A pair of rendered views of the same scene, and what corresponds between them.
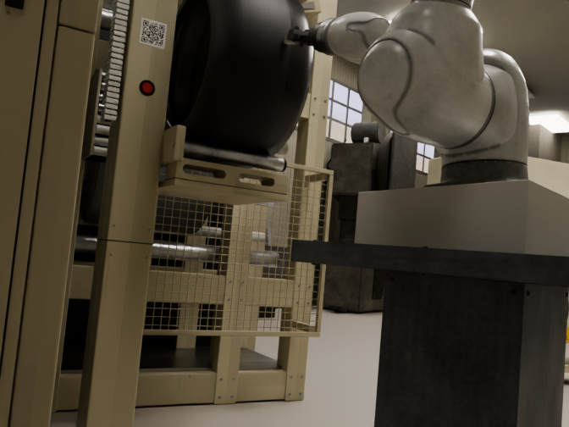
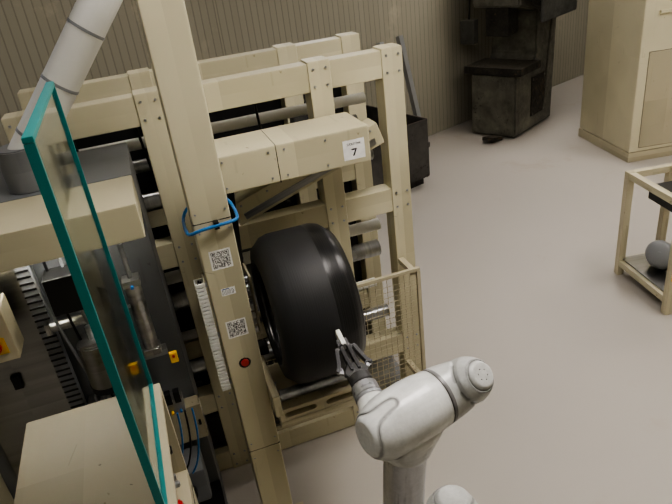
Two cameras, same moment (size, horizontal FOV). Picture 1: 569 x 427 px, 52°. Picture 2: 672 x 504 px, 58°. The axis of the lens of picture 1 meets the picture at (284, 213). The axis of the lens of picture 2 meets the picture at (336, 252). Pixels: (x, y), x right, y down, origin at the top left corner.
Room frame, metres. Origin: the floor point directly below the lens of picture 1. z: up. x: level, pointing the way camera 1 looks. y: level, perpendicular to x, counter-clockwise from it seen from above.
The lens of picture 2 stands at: (-0.11, -0.40, 2.46)
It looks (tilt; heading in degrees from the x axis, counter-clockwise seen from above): 28 degrees down; 13
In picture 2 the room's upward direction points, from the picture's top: 7 degrees counter-clockwise
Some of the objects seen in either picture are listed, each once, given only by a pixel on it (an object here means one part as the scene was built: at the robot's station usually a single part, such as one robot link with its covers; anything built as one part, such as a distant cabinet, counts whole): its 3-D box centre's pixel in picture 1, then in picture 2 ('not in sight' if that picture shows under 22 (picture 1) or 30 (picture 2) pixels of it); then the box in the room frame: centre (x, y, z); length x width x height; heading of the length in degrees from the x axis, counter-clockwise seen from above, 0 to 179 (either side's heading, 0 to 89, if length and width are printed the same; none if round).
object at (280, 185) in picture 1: (229, 177); (320, 396); (1.70, 0.17, 0.83); 0.36 x 0.09 x 0.06; 119
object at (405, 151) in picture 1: (361, 213); (513, 20); (7.66, -1.01, 1.29); 1.32 x 1.19 x 2.58; 136
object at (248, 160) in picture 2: not in sight; (288, 151); (2.14, 0.28, 1.71); 0.61 x 0.25 x 0.15; 119
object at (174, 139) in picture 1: (158, 151); (266, 376); (1.73, 0.40, 0.90); 0.40 x 0.03 x 0.10; 29
